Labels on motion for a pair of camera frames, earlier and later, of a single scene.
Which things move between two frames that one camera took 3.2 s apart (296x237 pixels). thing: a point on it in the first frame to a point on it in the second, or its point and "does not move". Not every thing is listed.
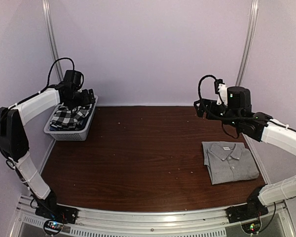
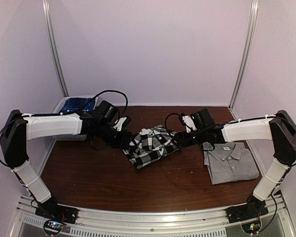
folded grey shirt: (229, 162) does not move
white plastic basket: (78, 135) does not move
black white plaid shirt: (64, 118) to (149, 144)
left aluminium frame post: (47, 6) does not move
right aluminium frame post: (248, 41) does not move
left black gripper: (86, 99) to (123, 141)
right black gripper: (204, 102) to (179, 136)
